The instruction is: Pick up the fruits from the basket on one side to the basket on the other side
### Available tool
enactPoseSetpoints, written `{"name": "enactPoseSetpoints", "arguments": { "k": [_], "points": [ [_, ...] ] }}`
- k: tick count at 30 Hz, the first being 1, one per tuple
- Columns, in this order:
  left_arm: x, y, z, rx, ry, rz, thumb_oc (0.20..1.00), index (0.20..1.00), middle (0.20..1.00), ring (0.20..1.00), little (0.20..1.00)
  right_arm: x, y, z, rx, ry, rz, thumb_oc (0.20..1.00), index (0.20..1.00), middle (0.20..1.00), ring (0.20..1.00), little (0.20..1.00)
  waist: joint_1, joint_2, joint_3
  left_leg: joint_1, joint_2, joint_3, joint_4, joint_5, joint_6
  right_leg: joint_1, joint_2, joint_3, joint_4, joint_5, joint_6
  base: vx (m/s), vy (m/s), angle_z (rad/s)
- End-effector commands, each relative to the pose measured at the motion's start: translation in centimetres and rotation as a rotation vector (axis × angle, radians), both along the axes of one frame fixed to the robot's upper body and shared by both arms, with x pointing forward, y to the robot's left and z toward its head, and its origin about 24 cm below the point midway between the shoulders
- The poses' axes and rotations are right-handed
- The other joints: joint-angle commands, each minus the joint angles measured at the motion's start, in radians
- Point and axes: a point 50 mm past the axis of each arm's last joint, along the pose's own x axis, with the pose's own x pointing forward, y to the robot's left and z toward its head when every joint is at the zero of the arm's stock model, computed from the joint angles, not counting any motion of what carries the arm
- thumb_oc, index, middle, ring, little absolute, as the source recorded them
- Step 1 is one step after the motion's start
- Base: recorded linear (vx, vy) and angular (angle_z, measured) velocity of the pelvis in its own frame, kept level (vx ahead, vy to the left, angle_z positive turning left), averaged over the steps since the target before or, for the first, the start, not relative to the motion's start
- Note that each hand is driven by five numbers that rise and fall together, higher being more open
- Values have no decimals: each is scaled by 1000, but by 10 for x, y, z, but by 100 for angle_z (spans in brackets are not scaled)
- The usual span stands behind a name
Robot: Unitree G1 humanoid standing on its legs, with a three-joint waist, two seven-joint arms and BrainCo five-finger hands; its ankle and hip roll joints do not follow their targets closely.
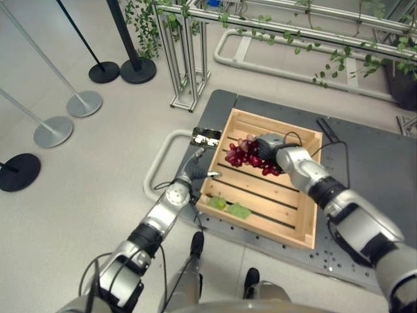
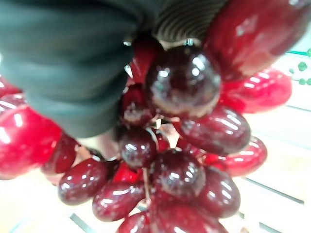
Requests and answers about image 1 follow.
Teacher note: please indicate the black stand with thin pole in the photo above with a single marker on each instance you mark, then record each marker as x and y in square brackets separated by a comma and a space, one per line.
[104, 72]

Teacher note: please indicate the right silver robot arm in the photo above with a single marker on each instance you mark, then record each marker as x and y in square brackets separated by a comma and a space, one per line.
[355, 212]

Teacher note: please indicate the black flat bar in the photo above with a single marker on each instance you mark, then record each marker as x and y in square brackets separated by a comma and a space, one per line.
[327, 128]

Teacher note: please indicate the right robot leg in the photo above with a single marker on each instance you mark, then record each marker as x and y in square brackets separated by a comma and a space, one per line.
[251, 280]

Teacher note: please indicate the left robot leg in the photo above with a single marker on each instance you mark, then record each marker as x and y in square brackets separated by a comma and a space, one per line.
[196, 243]

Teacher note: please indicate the short aluminium profile piece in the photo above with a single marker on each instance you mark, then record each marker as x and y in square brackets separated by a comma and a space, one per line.
[407, 125]

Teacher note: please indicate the black round stand base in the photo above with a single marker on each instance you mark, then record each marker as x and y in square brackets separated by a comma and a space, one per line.
[19, 172]

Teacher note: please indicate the black stand with thick pole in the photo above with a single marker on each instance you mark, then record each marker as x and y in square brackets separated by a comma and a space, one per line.
[138, 71]

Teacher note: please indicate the long white tube floor frame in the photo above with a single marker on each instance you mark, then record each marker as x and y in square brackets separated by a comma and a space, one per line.
[293, 73]

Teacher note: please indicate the green ivy vine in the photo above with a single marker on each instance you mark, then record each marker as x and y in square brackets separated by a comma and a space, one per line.
[146, 29]
[340, 58]

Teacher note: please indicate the black plant pot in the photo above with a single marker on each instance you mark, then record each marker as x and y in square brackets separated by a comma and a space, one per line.
[402, 88]

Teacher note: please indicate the wooden slatted crate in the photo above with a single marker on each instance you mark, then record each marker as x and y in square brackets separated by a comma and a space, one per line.
[260, 202]

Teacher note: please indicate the red grape bunch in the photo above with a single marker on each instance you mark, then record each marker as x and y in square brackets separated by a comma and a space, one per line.
[242, 158]

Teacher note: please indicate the silver stand with round base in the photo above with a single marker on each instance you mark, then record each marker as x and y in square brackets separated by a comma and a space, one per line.
[84, 104]
[53, 132]

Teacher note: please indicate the aluminium profile rail frame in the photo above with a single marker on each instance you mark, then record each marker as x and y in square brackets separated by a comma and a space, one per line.
[293, 29]

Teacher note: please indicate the silver robot torso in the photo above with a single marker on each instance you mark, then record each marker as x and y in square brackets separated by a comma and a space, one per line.
[244, 307]

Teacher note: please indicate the green grape bunch with leaves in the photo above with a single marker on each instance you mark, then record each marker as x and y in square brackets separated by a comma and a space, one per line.
[219, 203]

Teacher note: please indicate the aluminium profile column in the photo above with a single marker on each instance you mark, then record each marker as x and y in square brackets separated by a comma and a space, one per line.
[185, 65]

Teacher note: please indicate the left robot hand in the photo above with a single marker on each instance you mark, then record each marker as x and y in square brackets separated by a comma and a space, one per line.
[195, 169]

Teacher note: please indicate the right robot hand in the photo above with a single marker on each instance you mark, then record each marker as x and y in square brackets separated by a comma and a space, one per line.
[268, 141]

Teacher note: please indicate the robot leg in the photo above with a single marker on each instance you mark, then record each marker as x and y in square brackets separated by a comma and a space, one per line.
[196, 243]
[251, 280]

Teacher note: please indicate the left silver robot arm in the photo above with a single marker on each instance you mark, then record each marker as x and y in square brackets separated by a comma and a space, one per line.
[163, 212]

